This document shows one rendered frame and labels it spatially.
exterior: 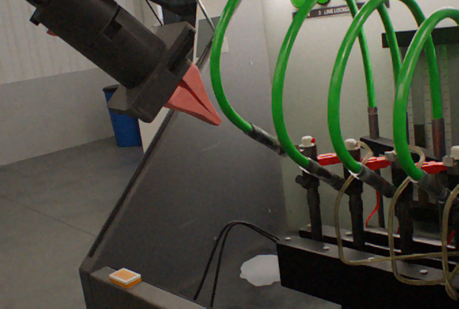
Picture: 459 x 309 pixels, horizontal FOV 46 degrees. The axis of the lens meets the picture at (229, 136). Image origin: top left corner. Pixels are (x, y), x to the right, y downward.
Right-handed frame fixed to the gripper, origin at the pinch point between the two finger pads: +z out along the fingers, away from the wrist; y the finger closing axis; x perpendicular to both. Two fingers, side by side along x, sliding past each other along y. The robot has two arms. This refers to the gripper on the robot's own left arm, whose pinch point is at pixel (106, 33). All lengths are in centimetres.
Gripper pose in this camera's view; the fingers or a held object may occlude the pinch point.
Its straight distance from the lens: 78.2
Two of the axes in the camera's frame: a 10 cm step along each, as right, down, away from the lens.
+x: -4.2, 8.3, -3.8
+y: -5.1, 1.4, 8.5
